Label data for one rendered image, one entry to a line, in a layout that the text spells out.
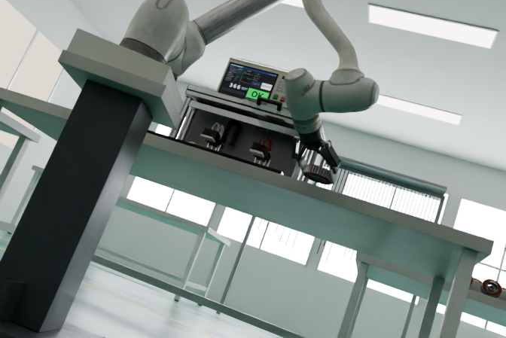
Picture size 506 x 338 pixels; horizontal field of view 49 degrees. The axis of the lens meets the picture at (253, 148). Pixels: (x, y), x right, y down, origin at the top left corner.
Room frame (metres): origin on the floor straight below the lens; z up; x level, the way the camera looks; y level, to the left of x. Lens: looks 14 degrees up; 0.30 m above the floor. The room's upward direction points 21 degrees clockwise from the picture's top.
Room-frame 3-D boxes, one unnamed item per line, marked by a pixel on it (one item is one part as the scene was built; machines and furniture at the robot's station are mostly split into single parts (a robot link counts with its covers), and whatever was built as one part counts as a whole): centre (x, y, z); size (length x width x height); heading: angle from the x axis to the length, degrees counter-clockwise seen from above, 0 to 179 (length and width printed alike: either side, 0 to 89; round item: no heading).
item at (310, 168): (1.92, -0.25, 0.77); 0.11 x 0.11 x 0.04
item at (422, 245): (2.64, 0.03, 0.72); 2.20 x 1.01 x 0.05; 73
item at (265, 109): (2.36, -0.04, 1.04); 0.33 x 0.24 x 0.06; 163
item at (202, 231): (6.17, 0.99, 0.38); 2.10 x 0.90 x 0.75; 73
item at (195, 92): (2.71, 0.01, 1.09); 0.68 x 0.44 x 0.05; 73
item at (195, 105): (2.50, 0.08, 1.03); 0.62 x 0.01 x 0.03; 73
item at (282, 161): (2.64, 0.03, 0.92); 0.66 x 0.01 x 0.30; 73
